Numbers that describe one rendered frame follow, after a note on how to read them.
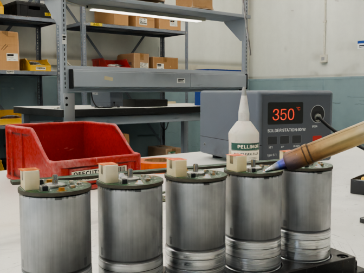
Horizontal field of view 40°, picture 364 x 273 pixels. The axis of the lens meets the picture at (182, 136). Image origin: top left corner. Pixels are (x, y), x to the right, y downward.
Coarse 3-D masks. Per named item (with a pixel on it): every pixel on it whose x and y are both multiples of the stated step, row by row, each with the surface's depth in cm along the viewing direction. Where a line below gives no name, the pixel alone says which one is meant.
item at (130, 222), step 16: (112, 192) 18; (128, 192) 18; (144, 192) 18; (160, 192) 18; (112, 208) 18; (128, 208) 18; (144, 208) 18; (160, 208) 19; (112, 224) 18; (128, 224) 18; (144, 224) 18; (160, 224) 19; (112, 240) 18; (128, 240) 18; (144, 240) 18; (160, 240) 19; (112, 256) 18; (128, 256) 18; (144, 256) 18; (160, 256) 19; (112, 272) 18; (128, 272) 18; (144, 272) 18; (160, 272) 19
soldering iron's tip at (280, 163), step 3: (282, 159) 20; (276, 162) 20; (279, 162) 20; (282, 162) 20; (273, 165) 20; (276, 165) 20; (279, 165) 20; (282, 165) 20; (285, 165) 20; (267, 168) 20; (270, 168) 20; (273, 168) 20; (276, 168) 20; (279, 168) 20; (282, 168) 20; (285, 168) 20; (267, 171) 20; (270, 171) 20
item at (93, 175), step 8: (264, 160) 24; (272, 160) 24; (160, 168) 21; (192, 168) 22; (200, 168) 22; (208, 168) 22; (64, 176) 20; (72, 176) 20; (80, 176) 20; (88, 176) 20; (96, 176) 20; (16, 184) 18
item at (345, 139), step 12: (336, 132) 19; (348, 132) 19; (360, 132) 19; (312, 144) 20; (324, 144) 19; (336, 144) 19; (348, 144) 19; (360, 144) 19; (288, 156) 20; (300, 156) 20; (312, 156) 20; (324, 156) 19; (288, 168) 20
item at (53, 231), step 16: (32, 208) 16; (48, 208) 16; (64, 208) 17; (80, 208) 17; (32, 224) 17; (48, 224) 16; (64, 224) 17; (80, 224) 17; (32, 240) 17; (48, 240) 16; (64, 240) 17; (80, 240) 17; (32, 256) 17; (48, 256) 17; (64, 256) 17; (80, 256) 17; (32, 272) 17; (48, 272) 17; (64, 272) 17; (80, 272) 17
